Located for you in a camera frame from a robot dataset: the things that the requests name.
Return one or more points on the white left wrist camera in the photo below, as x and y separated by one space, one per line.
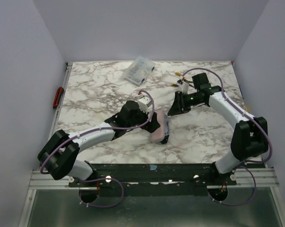
144 104

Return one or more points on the lavender folding umbrella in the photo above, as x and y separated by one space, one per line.
166 128

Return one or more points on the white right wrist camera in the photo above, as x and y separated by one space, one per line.
183 85

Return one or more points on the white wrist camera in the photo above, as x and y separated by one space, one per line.
144 104
183 85

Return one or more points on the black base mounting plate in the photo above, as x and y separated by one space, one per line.
154 180

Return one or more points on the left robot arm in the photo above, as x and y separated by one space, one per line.
59 156

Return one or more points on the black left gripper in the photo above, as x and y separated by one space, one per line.
153 125

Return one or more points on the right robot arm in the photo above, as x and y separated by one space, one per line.
249 132

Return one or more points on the clear plastic organizer box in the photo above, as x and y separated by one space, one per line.
138 71

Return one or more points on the red black handled tool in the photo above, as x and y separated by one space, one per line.
57 97

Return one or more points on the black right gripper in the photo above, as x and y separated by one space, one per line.
179 101

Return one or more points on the aluminium frame rail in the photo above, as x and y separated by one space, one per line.
39 181

